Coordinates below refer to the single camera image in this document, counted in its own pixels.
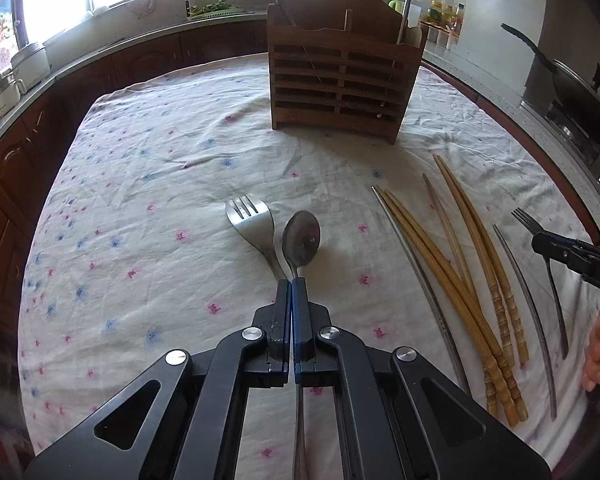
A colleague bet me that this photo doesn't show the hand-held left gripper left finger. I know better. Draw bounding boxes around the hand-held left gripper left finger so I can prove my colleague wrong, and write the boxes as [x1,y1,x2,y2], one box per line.
[25,279,296,480]

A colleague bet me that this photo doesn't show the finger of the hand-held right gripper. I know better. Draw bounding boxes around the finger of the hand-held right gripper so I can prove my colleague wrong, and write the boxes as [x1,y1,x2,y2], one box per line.
[531,239,588,278]
[537,230,600,257]

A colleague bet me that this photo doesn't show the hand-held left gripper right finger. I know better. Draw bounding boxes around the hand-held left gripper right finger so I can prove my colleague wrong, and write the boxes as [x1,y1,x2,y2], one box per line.
[291,278,553,480]

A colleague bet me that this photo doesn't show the small metal fork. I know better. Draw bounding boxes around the small metal fork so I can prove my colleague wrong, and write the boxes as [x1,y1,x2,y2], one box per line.
[511,208,571,361]

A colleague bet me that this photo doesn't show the metal spoon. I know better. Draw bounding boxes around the metal spoon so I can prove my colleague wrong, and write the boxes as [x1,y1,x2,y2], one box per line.
[281,210,322,480]

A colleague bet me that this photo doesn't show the wooden chopstick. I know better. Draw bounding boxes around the wooden chopstick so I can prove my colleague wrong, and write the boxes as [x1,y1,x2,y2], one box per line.
[382,189,498,417]
[436,154,530,365]
[432,154,515,367]
[422,173,529,420]
[386,189,520,428]

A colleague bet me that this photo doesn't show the wooden utensil holder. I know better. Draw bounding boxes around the wooden utensil holder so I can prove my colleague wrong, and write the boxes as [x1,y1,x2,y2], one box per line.
[266,0,426,145]

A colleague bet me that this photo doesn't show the large metal serving fork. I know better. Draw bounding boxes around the large metal serving fork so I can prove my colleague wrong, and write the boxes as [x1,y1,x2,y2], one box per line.
[225,196,288,281]

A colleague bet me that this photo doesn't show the gas stove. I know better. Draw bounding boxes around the gas stove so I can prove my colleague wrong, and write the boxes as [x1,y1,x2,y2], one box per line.
[545,105,600,166]

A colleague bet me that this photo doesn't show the dark wok lid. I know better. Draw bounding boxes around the dark wok lid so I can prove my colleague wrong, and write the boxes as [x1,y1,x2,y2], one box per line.
[550,57,600,126]

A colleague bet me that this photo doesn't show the floral white tablecloth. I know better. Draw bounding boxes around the floral white tablecloth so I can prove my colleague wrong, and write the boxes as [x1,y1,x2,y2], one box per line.
[17,52,596,480]

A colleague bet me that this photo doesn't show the row of spice jars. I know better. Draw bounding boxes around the row of spice jars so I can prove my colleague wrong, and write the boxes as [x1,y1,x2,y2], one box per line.
[425,22,461,51]

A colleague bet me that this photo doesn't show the green vegetable basket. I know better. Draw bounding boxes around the green vegetable basket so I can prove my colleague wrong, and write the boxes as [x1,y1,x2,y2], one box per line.
[190,0,256,18]

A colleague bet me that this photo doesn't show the white cooking pot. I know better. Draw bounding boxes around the white cooking pot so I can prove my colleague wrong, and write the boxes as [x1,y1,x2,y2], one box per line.
[10,42,51,92]

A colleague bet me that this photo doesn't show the small white kitchen appliance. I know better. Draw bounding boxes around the small white kitchen appliance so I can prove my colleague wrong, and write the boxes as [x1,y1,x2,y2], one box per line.
[0,72,28,111]

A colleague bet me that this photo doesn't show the white pitcher with green handle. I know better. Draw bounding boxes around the white pitcher with green handle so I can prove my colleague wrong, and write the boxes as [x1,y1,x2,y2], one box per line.
[389,0,423,23]

